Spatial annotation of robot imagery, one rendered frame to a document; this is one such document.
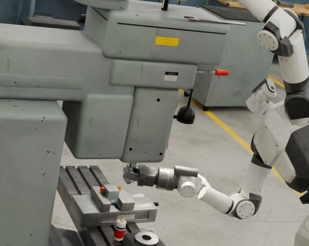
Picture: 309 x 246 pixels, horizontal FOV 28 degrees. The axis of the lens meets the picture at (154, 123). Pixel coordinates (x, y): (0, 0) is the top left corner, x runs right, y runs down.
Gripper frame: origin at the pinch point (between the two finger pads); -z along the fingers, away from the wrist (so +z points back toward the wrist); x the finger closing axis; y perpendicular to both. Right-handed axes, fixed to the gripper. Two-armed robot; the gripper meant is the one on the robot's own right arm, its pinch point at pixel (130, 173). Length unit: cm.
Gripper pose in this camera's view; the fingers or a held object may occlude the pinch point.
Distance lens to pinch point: 245.5
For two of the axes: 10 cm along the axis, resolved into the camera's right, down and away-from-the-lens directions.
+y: -1.9, 9.1, 3.6
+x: 0.3, 3.7, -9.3
